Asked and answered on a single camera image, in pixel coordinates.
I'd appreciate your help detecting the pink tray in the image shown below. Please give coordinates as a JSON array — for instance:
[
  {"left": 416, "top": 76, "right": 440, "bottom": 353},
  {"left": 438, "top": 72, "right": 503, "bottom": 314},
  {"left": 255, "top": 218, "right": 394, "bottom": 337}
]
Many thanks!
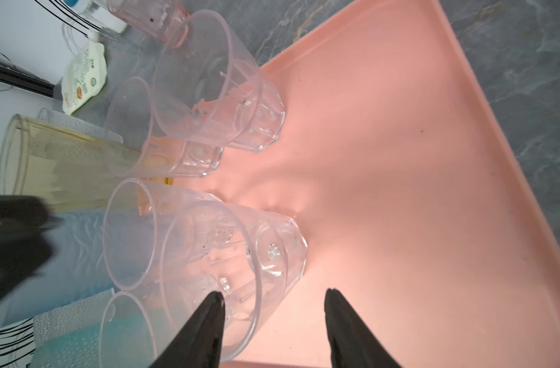
[{"left": 177, "top": 1, "right": 560, "bottom": 367}]

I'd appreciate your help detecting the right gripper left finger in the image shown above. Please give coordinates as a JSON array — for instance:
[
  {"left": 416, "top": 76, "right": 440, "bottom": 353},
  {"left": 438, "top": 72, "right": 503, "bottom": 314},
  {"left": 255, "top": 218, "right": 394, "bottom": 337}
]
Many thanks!
[{"left": 150, "top": 291, "right": 226, "bottom": 368}]

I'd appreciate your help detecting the blue glass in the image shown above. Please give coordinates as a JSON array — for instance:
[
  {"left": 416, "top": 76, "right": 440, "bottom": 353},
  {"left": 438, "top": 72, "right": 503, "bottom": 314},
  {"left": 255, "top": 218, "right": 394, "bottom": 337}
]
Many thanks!
[{"left": 0, "top": 209, "right": 114, "bottom": 328}]

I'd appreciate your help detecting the white cup teal lid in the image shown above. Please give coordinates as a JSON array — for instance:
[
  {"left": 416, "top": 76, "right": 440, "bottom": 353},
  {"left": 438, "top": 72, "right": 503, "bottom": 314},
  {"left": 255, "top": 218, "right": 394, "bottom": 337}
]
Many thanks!
[{"left": 64, "top": 0, "right": 128, "bottom": 35}]

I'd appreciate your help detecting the teal glass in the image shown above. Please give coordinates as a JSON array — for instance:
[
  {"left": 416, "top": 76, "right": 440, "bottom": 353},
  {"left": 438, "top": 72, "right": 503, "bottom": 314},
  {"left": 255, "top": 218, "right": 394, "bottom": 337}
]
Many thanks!
[{"left": 30, "top": 314, "right": 155, "bottom": 367}]

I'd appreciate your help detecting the clear tall glass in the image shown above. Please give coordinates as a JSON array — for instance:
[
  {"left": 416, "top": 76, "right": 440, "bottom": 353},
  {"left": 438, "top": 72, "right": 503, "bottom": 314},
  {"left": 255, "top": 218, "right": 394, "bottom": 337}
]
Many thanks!
[{"left": 103, "top": 178, "right": 219, "bottom": 291}]

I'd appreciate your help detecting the pink small glass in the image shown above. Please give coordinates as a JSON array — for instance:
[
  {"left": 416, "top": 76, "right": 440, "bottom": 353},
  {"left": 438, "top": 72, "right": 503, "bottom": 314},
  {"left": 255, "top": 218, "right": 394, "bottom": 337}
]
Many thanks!
[{"left": 106, "top": 0, "right": 189, "bottom": 48}]

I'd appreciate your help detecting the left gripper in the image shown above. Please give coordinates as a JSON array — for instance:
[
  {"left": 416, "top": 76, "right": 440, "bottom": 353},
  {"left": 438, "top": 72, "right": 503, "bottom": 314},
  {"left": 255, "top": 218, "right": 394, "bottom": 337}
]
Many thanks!
[{"left": 0, "top": 196, "right": 59, "bottom": 301}]

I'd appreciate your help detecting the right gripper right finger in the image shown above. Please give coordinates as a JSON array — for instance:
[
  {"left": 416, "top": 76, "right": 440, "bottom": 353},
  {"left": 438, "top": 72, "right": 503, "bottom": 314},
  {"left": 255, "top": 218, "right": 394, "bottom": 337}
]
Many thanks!
[{"left": 324, "top": 289, "right": 401, "bottom": 368}]

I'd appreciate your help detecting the frosted textured glass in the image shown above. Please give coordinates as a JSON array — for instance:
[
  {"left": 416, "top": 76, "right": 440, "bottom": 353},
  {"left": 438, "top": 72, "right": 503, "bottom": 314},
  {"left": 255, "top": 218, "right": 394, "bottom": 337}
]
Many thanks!
[{"left": 32, "top": 289, "right": 115, "bottom": 347}]

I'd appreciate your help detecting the amber glass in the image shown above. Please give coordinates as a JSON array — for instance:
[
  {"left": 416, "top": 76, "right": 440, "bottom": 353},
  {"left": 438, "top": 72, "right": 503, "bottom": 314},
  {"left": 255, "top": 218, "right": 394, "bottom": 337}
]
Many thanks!
[{"left": 0, "top": 113, "right": 175, "bottom": 213}]

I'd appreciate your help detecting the clear faceted glass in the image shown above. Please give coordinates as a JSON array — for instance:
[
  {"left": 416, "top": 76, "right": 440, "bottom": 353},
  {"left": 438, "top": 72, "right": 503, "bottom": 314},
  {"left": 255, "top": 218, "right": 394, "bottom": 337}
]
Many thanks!
[{"left": 103, "top": 77, "right": 224, "bottom": 178}]

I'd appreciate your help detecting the organic sugar pouch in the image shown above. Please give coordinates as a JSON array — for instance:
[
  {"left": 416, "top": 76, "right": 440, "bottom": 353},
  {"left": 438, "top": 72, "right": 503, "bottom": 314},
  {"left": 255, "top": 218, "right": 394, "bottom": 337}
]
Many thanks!
[{"left": 61, "top": 41, "right": 107, "bottom": 116}]

